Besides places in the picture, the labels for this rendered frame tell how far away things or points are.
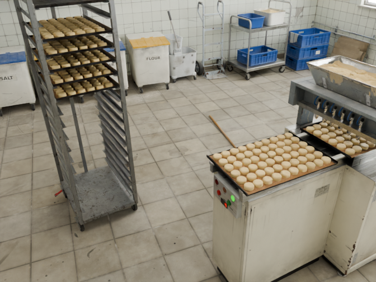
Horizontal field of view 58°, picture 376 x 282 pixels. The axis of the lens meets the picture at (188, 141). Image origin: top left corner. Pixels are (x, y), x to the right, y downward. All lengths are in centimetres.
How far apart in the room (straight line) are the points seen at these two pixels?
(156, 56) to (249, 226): 364
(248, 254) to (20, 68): 382
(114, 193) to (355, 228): 183
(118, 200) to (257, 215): 138
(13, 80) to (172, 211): 294
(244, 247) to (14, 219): 200
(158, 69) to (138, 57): 34
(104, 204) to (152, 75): 275
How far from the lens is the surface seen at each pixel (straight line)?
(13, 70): 496
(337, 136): 228
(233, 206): 184
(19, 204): 340
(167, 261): 259
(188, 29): 590
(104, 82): 243
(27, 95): 508
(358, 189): 219
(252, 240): 198
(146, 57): 507
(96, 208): 286
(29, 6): 212
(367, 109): 206
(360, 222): 228
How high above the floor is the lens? 197
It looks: 30 degrees down
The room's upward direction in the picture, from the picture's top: 1 degrees counter-clockwise
